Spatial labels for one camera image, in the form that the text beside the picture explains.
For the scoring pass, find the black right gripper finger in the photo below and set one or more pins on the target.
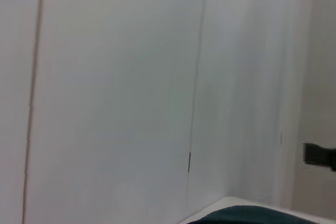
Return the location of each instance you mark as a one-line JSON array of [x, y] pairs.
[[319, 155]]

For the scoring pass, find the dark teal fabric bag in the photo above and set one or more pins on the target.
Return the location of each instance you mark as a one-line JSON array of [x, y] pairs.
[[249, 216]]

